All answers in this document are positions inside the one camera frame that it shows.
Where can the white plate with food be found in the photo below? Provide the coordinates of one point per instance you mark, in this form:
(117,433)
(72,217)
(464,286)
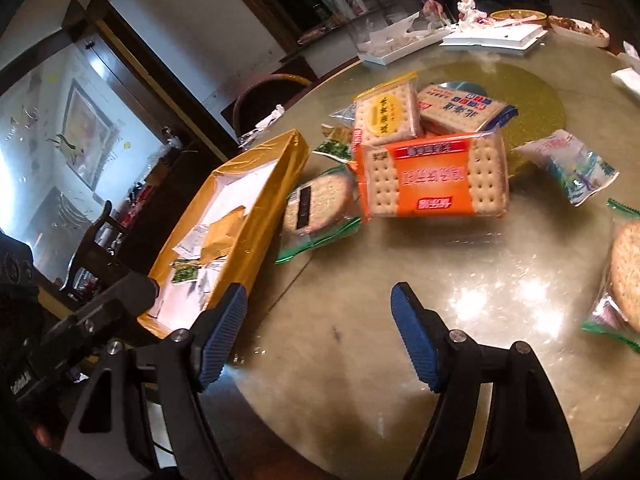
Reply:
(580,27)

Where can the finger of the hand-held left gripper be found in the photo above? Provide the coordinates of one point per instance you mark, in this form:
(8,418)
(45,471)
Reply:
(115,300)

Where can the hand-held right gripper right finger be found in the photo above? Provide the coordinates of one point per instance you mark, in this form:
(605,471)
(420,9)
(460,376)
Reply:
(415,337)

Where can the white napkin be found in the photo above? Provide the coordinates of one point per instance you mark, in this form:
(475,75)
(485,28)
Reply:
(627,82)

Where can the crumpled tissue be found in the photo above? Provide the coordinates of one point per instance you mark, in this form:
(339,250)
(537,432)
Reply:
(470,10)

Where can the round back wooden chair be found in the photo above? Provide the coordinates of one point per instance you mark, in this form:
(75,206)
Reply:
(270,95)

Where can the golden turntable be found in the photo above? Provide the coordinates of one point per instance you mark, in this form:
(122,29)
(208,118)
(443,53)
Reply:
(530,100)

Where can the white and blue snack packet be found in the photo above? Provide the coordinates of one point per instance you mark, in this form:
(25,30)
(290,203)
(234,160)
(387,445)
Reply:
(570,165)

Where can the crumpled clear wrapper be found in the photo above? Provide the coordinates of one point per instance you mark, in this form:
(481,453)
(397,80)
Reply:
(262,122)

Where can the clear plastic bag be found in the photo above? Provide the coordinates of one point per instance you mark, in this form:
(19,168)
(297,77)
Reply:
(360,0)

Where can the round cracker green packet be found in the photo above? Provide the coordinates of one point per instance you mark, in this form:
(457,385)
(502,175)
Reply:
(625,270)
(315,205)

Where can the flat white box lid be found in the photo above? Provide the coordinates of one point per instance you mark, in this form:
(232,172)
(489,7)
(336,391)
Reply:
(495,37)

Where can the yellow cardboard box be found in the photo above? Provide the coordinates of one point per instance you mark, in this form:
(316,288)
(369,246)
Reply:
(260,205)

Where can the dark wooden chair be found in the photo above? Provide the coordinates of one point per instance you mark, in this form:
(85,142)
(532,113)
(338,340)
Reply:
(100,255)

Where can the yellow rimmed bowl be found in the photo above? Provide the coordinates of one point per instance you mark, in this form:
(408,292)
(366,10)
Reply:
(517,14)

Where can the white foam tray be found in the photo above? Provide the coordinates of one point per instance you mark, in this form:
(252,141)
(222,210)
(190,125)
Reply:
(395,47)

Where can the yellow label cracker packet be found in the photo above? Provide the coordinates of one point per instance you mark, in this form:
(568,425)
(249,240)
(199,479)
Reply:
(387,112)

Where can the blue cracker packet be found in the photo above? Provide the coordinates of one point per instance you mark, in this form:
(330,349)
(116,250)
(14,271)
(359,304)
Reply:
(460,105)

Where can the small green sachet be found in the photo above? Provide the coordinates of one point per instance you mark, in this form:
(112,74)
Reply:
(186,271)

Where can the green leafy snack packet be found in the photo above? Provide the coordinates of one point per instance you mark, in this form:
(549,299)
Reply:
(336,147)

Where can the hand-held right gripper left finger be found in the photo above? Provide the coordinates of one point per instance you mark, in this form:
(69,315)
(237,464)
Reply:
(222,332)

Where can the orange cracker packet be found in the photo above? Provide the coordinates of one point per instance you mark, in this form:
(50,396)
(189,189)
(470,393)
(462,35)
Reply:
(430,180)

